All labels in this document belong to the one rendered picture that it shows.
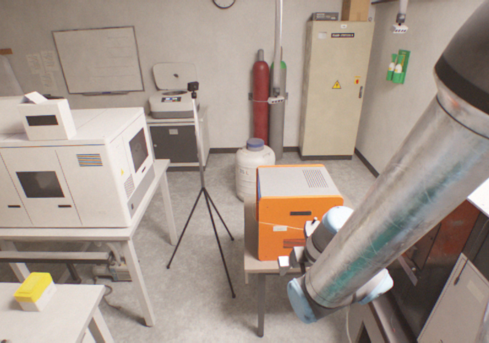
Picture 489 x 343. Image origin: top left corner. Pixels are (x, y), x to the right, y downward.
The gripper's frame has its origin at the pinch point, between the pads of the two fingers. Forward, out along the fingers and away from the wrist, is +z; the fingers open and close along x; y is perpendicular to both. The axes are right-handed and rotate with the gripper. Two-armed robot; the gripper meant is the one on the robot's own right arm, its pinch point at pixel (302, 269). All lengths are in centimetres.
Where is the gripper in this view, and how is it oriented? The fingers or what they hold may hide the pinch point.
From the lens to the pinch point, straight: 98.8
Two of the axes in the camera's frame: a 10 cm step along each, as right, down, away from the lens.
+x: 9.8, 0.1, 1.8
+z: -1.5, 6.3, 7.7
